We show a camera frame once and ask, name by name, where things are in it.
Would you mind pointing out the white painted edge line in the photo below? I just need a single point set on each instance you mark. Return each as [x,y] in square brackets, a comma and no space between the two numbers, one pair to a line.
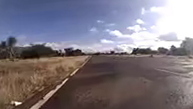
[42,102]

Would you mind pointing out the row of trees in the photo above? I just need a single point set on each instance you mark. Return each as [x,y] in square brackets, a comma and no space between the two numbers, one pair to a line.
[184,48]
[34,52]

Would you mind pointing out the white litter piece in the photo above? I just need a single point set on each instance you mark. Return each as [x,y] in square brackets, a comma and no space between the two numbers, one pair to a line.
[16,103]

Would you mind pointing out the dry grass field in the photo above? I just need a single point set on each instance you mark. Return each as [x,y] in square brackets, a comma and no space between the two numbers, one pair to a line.
[19,75]

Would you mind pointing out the dark asphalt road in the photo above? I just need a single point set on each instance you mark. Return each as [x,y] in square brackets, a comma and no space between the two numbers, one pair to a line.
[120,85]

